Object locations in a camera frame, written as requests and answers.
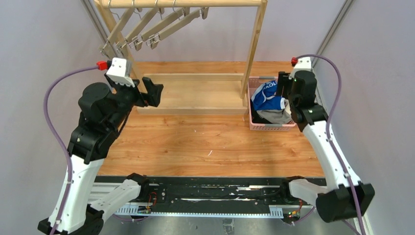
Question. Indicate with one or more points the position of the wooden hanger with grey underwear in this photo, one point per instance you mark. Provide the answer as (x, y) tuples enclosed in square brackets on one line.
[(158, 26)]

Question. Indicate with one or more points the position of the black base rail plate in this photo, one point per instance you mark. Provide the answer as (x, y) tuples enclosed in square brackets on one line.
[(213, 197)]

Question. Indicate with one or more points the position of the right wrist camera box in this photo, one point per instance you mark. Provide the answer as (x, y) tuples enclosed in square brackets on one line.
[(302, 64)]

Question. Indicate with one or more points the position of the wooden hanger with blue underwear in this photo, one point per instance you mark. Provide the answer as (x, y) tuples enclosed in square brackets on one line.
[(181, 21)]

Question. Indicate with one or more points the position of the wooden clip hanger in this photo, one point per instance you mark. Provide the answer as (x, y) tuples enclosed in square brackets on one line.
[(134, 35)]

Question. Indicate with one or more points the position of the wooden clothes rack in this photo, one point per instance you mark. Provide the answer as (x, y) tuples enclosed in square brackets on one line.
[(201, 88)]

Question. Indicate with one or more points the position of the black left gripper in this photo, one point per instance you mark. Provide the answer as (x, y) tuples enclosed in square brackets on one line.
[(141, 95)]

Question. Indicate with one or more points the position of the black underwear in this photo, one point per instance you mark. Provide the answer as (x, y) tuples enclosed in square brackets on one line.
[(257, 119)]

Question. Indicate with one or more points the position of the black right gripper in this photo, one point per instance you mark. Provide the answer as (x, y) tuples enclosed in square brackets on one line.
[(285, 85)]

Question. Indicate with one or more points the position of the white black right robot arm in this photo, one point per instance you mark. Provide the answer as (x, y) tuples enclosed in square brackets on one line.
[(345, 196)]

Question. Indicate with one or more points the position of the blue underwear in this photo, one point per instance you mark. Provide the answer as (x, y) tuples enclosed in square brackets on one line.
[(265, 97)]

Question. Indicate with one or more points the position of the empty wooden hanger far left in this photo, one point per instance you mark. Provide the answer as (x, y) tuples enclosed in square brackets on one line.
[(114, 27)]

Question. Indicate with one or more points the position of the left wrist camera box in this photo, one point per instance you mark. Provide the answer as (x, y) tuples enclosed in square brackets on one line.
[(119, 72)]

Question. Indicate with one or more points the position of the grey underwear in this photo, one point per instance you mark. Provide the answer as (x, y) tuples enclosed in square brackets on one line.
[(277, 116)]

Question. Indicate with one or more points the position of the pink plastic basket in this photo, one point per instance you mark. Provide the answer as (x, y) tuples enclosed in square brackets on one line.
[(253, 83)]

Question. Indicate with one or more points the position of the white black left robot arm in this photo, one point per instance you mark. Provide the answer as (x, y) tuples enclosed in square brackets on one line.
[(105, 108)]

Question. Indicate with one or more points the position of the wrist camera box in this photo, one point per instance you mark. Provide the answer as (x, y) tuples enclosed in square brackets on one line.
[(302, 64), (119, 72)]

